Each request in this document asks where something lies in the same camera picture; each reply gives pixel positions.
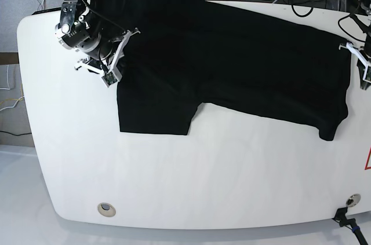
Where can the right table grommet hole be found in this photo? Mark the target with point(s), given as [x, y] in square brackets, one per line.
[353, 200]

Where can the red warning triangle sticker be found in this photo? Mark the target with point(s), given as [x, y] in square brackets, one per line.
[367, 165]

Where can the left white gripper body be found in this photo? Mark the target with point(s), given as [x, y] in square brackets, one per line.
[365, 62]

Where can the black clamp with cable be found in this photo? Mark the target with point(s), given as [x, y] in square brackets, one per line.
[350, 223]

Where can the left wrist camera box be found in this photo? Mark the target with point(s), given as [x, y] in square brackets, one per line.
[366, 79]

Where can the black T-shirt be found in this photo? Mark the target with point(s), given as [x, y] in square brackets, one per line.
[192, 52]

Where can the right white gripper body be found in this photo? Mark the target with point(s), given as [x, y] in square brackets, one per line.
[106, 55]

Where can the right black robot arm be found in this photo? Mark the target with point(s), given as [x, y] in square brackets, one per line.
[83, 27]

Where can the table grommet hole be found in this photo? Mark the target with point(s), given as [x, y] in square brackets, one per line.
[353, 200]
[106, 210]

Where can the left table grommet hole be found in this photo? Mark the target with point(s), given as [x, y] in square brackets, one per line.
[106, 210]

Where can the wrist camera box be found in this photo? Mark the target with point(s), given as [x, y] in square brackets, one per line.
[366, 79]
[111, 78]

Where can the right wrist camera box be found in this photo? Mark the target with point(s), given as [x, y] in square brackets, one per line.
[111, 78]

